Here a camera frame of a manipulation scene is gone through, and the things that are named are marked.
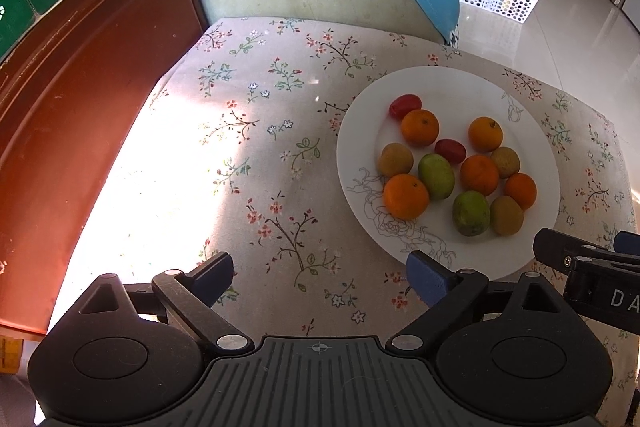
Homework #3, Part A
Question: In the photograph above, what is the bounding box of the brownish green jujube top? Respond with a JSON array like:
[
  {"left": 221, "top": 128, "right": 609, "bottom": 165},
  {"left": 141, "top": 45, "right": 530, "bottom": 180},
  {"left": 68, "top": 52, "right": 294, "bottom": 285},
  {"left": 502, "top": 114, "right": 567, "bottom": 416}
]
[{"left": 376, "top": 142, "right": 413, "bottom": 178}]

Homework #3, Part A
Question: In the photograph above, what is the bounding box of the floral tablecloth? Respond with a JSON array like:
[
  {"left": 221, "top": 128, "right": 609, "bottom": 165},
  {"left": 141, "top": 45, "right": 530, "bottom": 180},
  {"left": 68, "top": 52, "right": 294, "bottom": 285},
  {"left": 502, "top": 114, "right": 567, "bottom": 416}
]
[{"left": 53, "top": 18, "right": 639, "bottom": 337}]

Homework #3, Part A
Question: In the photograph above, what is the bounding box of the red cherry tomato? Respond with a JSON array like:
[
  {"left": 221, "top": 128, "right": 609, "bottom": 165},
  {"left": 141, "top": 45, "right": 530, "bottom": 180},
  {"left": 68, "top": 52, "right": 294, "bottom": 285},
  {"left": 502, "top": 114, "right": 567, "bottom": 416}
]
[
  {"left": 434, "top": 139, "right": 468, "bottom": 166},
  {"left": 388, "top": 94, "right": 422, "bottom": 121}
]

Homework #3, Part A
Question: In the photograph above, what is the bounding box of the white floral plate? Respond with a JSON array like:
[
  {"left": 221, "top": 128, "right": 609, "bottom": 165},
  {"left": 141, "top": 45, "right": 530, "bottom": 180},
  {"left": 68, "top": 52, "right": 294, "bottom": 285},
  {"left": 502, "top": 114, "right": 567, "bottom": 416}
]
[{"left": 336, "top": 67, "right": 560, "bottom": 280}]

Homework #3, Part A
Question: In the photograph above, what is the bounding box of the orange mandarin large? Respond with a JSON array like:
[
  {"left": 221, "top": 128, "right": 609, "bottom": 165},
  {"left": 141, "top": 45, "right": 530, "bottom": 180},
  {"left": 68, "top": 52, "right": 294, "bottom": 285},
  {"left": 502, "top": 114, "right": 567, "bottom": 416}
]
[{"left": 383, "top": 173, "right": 431, "bottom": 221}]

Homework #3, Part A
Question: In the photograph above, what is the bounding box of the red wooden cabinet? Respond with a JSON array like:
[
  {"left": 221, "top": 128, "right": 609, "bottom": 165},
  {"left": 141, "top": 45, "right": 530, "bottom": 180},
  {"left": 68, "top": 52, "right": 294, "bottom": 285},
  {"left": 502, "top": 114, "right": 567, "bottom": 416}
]
[{"left": 0, "top": 0, "right": 206, "bottom": 340}]

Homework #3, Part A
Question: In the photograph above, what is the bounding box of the yellowish jujube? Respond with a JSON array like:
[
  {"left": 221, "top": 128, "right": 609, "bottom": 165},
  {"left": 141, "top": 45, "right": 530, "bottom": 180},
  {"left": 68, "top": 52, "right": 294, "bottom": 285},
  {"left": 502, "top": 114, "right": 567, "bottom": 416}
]
[{"left": 490, "top": 146, "right": 521, "bottom": 179}]

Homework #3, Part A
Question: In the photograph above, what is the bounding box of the green lime fruit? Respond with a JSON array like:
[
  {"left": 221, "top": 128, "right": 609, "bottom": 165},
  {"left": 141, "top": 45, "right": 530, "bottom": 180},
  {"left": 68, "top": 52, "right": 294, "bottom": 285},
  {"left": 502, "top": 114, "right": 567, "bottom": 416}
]
[{"left": 418, "top": 153, "right": 456, "bottom": 200}]

